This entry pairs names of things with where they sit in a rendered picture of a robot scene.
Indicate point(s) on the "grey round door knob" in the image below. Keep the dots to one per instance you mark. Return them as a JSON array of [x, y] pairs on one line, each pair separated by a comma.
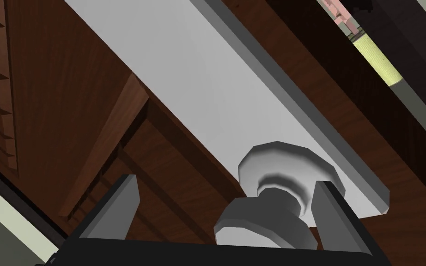
[[272, 207]]

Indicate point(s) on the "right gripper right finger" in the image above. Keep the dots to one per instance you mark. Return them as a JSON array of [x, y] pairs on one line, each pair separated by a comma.
[[334, 218]]

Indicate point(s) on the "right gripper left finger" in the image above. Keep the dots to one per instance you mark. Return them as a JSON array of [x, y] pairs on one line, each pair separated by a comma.
[[116, 212]]

